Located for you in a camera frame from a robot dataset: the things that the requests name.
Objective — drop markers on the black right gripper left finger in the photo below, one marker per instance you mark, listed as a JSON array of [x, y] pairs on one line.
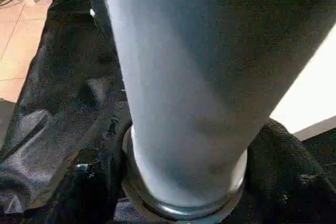
[[89, 177]]

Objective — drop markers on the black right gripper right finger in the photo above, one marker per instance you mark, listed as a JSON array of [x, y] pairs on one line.
[[289, 177]]

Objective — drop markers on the white plastic table leg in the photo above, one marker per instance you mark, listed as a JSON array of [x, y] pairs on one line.
[[199, 77]]

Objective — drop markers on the black plastic mat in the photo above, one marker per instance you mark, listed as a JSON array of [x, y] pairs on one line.
[[63, 87]]

